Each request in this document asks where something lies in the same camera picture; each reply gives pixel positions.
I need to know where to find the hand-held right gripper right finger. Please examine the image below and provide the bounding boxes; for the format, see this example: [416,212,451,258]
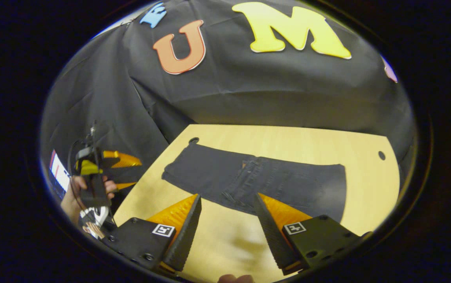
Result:
[253,192,374,276]

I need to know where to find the black white patterned garment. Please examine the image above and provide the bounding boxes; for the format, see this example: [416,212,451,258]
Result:
[78,206,110,240]

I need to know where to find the white printed banner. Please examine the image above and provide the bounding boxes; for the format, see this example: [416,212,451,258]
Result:
[49,149,71,193]

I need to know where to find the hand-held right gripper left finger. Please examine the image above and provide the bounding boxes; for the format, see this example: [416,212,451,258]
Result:
[101,193,202,276]

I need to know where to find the dark blue jeans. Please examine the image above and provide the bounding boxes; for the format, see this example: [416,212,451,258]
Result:
[161,143,347,223]

